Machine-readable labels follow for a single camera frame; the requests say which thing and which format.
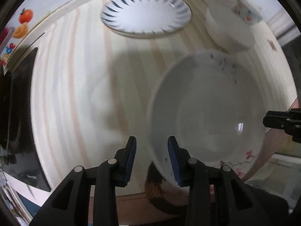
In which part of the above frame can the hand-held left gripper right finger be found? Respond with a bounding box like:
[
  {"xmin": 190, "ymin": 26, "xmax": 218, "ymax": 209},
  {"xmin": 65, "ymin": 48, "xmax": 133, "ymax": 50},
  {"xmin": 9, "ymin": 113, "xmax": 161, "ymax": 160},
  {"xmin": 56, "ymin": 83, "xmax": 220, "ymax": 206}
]
[{"xmin": 167, "ymin": 136, "xmax": 262, "ymax": 226}]

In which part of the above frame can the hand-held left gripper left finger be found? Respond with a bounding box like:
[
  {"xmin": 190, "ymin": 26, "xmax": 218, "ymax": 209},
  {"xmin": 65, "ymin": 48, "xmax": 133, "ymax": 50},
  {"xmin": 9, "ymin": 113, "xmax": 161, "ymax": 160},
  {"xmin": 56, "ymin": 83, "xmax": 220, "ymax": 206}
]
[{"xmin": 29, "ymin": 136, "xmax": 137, "ymax": 226}]

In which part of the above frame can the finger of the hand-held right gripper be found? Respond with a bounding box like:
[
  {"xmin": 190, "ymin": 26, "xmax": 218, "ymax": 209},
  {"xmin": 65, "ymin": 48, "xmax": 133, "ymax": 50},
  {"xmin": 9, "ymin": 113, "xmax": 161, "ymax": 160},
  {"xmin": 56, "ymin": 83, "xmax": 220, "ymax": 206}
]
[{"xmin": 263, "ymin": 108, "xmax": 301, "ymax": 144}]

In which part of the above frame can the large white floral bowl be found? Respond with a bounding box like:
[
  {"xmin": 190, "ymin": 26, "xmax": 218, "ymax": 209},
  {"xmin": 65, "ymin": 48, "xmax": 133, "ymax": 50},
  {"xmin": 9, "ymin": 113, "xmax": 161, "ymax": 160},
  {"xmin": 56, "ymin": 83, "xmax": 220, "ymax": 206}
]
[{"xmin": 146, "ymin": 51, "xmax": 268, "ymax": 187}]

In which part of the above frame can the plain white bowl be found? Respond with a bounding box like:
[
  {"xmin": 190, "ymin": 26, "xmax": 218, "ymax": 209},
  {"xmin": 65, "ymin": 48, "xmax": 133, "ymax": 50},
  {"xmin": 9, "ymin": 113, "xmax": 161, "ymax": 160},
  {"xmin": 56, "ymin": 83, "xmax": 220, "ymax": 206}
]
[{"xmin": 205, "ymin": 2, "xmax": 256, "ymax": 53}]

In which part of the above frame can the white plate with blue dashes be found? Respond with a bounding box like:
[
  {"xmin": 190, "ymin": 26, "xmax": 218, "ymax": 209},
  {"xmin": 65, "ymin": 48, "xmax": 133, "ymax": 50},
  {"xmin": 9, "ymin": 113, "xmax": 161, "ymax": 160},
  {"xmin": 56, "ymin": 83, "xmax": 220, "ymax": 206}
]
[{"xmin": 100, "ymin": 0, "xmax": 193, "ymax": 37}]

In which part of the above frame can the dark cloth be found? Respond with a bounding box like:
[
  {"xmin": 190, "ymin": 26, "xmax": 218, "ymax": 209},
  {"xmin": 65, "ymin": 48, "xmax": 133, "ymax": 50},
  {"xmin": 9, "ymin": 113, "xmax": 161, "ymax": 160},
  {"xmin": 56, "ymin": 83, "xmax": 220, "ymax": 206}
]
[{"xmin": 245, "ymin": 186, "xmax": 290, "ymax": 226}]

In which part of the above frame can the striped tablecloth with cat print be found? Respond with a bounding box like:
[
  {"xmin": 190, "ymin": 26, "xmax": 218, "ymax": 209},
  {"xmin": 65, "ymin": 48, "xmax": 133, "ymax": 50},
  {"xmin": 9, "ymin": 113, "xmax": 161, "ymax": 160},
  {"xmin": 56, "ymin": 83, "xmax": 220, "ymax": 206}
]
[{"xmin": 30, "ymin": 0, "xmax": 299, "ymax": 198}]

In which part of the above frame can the black flat appliance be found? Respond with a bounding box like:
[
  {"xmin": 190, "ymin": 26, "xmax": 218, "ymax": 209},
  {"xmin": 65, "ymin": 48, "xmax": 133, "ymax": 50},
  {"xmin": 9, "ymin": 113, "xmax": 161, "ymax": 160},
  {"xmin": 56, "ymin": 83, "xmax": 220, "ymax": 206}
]
[{"xmin": 0, "ymin": 47, "xmax": 52, "ymax": 193}]

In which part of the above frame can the fruit wall poster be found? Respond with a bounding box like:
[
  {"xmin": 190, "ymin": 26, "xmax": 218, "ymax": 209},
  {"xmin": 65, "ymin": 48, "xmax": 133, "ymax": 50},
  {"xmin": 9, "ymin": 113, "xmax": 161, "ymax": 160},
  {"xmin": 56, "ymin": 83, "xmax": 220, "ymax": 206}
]
[{"xmin": 0, "ymin": 8, "xmax": 34, "ymax": 67}]

